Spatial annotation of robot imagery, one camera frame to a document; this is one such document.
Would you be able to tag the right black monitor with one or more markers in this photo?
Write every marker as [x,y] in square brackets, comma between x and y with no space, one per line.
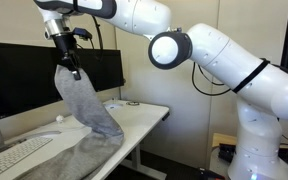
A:
[26,78]

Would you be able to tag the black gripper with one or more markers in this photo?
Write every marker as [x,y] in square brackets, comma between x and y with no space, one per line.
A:
[66,44]

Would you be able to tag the white keyboard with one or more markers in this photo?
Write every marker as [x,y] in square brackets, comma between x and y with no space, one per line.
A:
[18,152]

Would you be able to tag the small white ball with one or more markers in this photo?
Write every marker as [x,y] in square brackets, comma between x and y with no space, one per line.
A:
[59,119]

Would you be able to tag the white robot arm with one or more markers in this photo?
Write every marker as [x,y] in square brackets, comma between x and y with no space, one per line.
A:
[261,87]

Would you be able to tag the white desk leg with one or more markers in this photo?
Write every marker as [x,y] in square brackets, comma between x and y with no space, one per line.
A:
[135,164]

